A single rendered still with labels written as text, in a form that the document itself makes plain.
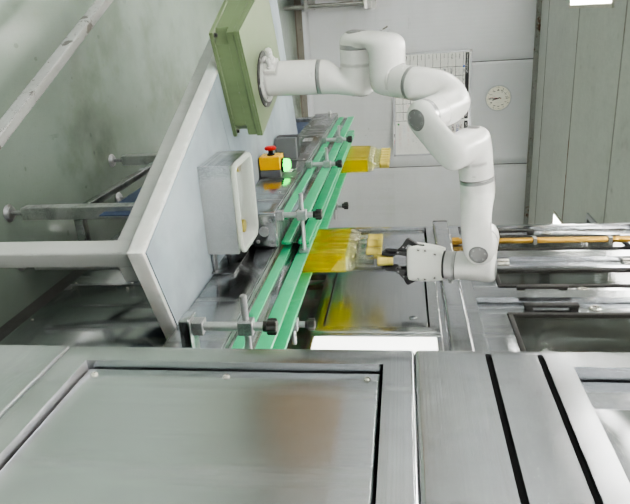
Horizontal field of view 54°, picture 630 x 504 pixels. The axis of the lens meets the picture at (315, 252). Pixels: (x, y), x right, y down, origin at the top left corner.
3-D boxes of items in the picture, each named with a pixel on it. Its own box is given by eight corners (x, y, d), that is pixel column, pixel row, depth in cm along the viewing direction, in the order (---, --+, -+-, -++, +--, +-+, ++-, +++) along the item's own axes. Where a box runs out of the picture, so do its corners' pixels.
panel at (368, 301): (280, 449, 122) (456, 456, 117) (278, 437, 121) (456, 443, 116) (329, 272, 205) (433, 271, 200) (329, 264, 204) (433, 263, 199)
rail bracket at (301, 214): (278, 254, 170) (323, 253, 168) (273, 195, 164) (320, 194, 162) (280, 250, 173) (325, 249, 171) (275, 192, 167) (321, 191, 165)
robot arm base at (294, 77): (253, 68, 165) (309, 65, 161) (261, 37, 171) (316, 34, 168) (266, 111, 177) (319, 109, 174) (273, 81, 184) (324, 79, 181)
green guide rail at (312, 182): (279, 219, 171) (307, 219, 170) (278, 216, 171) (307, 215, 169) (339, 118, 333) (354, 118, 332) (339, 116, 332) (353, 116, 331)
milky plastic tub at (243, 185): (210, 256, 152) (244, 255, 151) (198, 166, 144) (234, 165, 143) (228, 232, 168) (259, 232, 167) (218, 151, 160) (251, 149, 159)
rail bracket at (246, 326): (157, 385, 111) (280, 388, 108) (142, 301, 105) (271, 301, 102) (166, 371, 116) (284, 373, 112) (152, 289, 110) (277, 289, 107)
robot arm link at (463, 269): (496, 234, 153) (501, 219, 161) (453, 231, 157) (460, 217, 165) (495, 288, 159) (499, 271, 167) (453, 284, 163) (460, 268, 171)
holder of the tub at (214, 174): (211, 275, 154) (241, 274, 153) (196, 166, 144) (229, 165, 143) (229, 250, 170) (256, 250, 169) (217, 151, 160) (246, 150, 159)
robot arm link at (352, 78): (316, 101, 171) (374, 99, 167) (313, 52, 165) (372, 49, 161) (323, 92, 179) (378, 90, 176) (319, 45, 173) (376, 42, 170)
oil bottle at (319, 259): (280, 273, 175) (356, 272, 172) (279, 254, 173) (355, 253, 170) (284, 266, 180) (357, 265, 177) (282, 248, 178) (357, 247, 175)
